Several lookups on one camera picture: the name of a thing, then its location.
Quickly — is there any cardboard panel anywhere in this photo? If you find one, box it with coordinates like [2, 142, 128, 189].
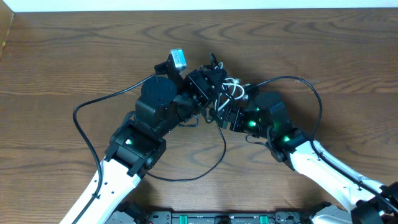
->
[0, 0, 14, 57]

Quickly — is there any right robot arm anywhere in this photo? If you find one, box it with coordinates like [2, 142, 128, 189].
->
[212, 91, 397, 223]

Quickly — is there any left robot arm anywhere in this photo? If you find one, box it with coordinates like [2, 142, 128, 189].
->
[62, 49, 227, 223]

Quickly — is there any white cable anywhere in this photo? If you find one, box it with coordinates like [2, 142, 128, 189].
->
[213, 62, 246, 113]

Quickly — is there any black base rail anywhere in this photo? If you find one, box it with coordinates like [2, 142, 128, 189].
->
[106, 202, 352, 224]

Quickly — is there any right camera cable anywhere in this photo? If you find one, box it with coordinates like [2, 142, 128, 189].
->
[245, 75, 398, 215]

